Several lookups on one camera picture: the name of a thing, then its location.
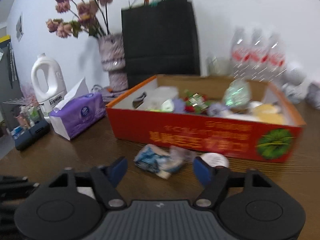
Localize white round lid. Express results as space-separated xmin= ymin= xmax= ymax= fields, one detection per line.
xmin=200 ymin=152 xmax=229 ymax=168

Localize blue white snack wrapper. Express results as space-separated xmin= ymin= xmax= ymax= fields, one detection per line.
xmin=134 ymin=144 xmax=184 ymax=179

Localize black case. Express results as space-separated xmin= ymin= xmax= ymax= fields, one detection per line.
xmin=15 ymin=120 xmax=50 ymax=151

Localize red green ribbon bow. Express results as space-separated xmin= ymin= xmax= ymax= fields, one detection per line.
xmin=184 ymin=89 xmax=210 ymax=114

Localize lilac knitted cloth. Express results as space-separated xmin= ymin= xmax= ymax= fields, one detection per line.
xmin=172 ymin=98 xmax=185 ymax=114

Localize purple tissue pack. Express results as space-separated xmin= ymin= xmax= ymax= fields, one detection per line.
xmin=49 ymin=78 xmax=106 ymax=140

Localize orange cardboard box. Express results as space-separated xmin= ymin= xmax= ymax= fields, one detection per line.
xmin=106 ymin=75 xmax=305 ymax=163

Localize iridescent plastic wrapper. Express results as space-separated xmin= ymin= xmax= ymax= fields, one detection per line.
xmin=223 ymin=79 xmax=252 ymax=109

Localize white yellow plush toy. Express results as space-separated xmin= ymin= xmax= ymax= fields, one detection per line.
xmin=232 ymin=101 xmax=288 ymax=126

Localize white detergent jug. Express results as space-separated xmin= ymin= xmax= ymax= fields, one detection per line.
xmin=31 ymin=53 xmax=67 ymax=123

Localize clear glass cup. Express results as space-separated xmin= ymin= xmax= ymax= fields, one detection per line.
xmin=206 ymin=55 xmax=229 ymax=76

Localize purple patterned vase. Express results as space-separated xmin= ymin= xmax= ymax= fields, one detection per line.
xmin=98 ymin=33 xmax=129 ymax=92

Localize white astronaut speaker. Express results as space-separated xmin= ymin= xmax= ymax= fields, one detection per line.
xmin=281 ymin=61 xmax=306 ymax=105

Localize right water bottle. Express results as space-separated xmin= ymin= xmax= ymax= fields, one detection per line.
xmin=266 ymin=33 xmax=286 ymax=82

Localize water bottle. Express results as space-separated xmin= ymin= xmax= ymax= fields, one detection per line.
xmin=266 ymin=33 xmax=286 ymax=82
xmin=248 ymin=28 xmax=268 ymax=81
xmin=230 ymin=27 xmax=250 ymax=79

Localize left water bottle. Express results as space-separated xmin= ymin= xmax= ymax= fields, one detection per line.
xmin=230 ymin=27 xmax=250 ymax=79

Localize floral tin box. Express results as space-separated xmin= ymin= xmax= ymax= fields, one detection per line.
xmin=305 ymin=82 xmax=320 ymax=110

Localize middle water bottle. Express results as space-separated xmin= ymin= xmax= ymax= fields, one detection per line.
xmin=248 ymin=28 xmax=268 ymax=81

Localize black paper bag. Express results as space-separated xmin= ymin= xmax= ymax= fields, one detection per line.
xmin=121 ymin=0 xmax=200 ymax=87

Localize dried pink flowers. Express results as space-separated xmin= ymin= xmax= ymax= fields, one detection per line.
xmin=46 ymin=0 xmax=113 ymax=39

